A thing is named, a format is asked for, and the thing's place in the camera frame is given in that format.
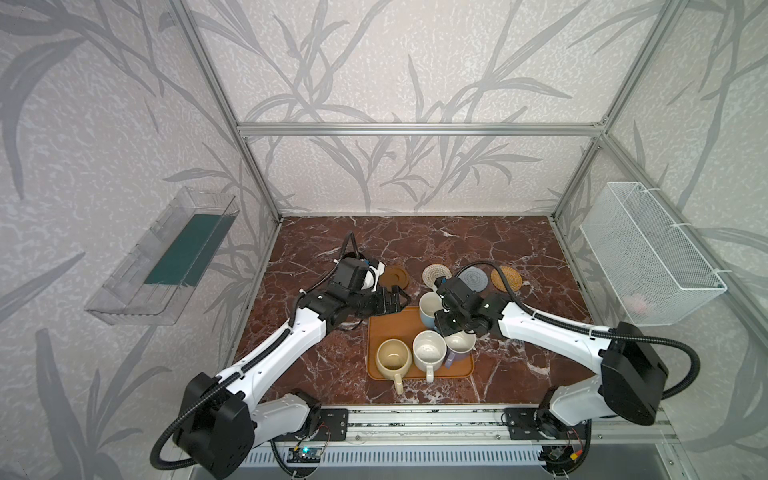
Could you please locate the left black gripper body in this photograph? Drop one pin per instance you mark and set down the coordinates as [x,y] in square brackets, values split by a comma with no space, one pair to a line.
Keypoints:
[387,300]

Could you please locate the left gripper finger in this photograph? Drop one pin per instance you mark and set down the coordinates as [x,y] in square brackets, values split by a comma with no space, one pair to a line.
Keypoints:
[395,295]
[388,307]

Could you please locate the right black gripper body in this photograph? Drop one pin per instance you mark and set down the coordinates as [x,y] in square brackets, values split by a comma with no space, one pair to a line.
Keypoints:
[450,324]

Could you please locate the light blue mug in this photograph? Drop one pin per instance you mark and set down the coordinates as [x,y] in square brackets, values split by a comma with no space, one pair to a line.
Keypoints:
[429,304]

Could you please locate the beige yellow mug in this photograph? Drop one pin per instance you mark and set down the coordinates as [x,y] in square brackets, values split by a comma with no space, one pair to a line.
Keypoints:
[393,360]

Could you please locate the rattan wicker coaster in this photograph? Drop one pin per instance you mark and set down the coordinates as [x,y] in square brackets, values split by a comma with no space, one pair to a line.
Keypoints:
[506,276]

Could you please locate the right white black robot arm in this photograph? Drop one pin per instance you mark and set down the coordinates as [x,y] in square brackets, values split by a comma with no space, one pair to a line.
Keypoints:
[632,373]

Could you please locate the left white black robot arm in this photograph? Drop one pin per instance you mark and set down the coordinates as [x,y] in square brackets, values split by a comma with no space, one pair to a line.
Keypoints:
[223,417]

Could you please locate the right brown wooden coaster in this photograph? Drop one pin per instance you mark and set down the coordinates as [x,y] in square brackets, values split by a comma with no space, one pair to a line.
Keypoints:
[394,276]

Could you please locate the grey blue woven coaster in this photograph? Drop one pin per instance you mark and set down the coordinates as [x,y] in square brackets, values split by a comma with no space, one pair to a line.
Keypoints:
[474,278]

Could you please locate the multicolour woven coaster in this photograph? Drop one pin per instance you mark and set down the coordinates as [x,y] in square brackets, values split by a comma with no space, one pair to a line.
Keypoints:
[433,272]

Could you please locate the purple white mug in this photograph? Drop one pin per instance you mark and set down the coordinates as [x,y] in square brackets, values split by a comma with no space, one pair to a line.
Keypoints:
[459,346]

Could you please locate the green circuit board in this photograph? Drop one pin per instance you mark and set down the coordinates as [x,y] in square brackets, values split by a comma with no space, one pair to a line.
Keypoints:
[304,455]

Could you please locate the right wiring connector board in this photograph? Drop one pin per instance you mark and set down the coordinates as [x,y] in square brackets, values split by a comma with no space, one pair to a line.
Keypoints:
[561,455]

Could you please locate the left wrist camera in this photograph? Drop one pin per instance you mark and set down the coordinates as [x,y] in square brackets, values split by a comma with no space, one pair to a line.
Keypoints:
[358,274]

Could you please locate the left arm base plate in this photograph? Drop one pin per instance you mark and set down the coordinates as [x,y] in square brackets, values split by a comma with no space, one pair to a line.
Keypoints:
[324,424]

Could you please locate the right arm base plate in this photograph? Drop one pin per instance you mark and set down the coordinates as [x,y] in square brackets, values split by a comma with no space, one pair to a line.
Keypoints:
[528,423]

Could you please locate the aluminium front rail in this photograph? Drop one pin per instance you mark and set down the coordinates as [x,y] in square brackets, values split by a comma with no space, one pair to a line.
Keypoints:
[475,424]

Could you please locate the clear plastic wall bin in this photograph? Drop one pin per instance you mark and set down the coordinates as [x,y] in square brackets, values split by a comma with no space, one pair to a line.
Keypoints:
[153,284]

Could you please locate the white wire mesh basket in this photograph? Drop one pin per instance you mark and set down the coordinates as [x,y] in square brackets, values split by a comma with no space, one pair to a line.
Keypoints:
[658,274]

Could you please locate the aluminium cage frame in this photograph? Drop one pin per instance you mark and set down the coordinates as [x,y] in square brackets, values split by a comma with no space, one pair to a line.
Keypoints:
[527,107]

